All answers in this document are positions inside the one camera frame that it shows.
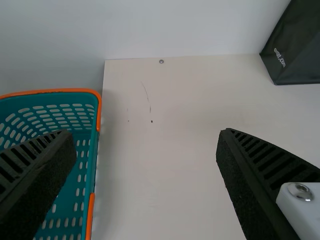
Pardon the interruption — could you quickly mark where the teal shopping basket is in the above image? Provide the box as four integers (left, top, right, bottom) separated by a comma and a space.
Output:
0, 87, 103, 240

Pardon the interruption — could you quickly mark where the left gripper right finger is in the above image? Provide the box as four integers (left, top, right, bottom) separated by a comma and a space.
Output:
216, 127, 320, 240

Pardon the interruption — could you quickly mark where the dark grey bag with straps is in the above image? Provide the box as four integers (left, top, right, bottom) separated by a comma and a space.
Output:
259, 0, 320, 86

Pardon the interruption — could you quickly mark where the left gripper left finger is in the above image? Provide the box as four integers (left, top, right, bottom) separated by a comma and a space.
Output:
0, 129, 77, 240

